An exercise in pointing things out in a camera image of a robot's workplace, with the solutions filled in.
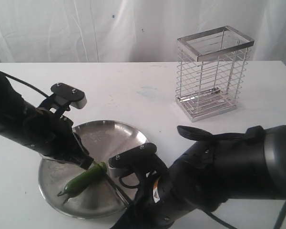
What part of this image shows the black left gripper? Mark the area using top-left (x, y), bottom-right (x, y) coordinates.
top-left (23, 112), bottom-right (94, 170)

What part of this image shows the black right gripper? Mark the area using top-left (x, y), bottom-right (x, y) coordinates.
top-left (111, 171), bottom-right (193, 229)

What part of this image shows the black kitchen knife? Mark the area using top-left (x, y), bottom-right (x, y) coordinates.
top-left (104, 173), bottom-right (132, 208)

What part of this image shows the green cucumber piece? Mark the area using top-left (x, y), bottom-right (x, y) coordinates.
top-left (57, 162), bottom-right (107, 205)

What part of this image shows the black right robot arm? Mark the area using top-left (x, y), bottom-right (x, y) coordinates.
top-left (109, 125), bottom-right (286, 229)

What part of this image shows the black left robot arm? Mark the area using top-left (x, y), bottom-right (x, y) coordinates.
top-left (0, 71), bottom-right (93, 170)

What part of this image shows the round stainless steel plate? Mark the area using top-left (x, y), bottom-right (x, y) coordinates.
top-left (38, 120), bottom-right (148, 219)

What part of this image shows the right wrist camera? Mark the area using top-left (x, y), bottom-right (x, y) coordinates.
top-left (108, 143), bottom-right (157, 178)

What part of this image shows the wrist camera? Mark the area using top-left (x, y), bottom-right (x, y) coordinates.
top-left (108, 143), bottom-right (157, 178)
top-left (38, 83), bottom-right (87, 117)

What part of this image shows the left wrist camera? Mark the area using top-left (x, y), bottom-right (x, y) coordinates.
top-left (38, 83), bottom-right (87, 117)

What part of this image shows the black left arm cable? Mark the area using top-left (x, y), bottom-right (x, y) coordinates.
top-left (0, 67), bottom-right (51, 98)

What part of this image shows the chrome wire utensil holder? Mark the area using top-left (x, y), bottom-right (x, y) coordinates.
top-left (175, 26), bottom-right (255, 122)

